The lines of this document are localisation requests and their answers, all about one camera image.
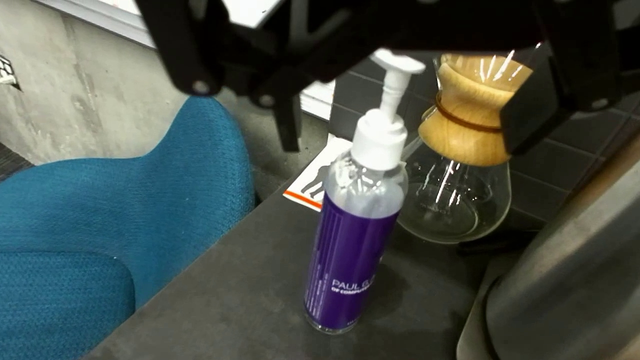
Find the white low wall outlet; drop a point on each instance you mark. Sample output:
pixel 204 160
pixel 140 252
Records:
pixel 8 72

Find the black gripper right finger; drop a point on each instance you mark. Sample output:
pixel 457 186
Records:
pixel 586 61

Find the glass carafe with wooden collar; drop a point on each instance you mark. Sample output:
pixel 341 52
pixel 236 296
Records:
pixel 461 132

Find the white and orange card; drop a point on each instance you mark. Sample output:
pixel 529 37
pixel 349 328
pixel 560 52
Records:
pixel 312 186

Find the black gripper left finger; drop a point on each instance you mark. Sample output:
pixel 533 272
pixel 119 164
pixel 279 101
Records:
pixel 201 47

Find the blue upholstered chair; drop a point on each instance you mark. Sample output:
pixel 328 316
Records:
pixel 101 232

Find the purple pump bottle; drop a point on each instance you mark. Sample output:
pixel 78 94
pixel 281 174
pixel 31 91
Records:
pixel 353 252

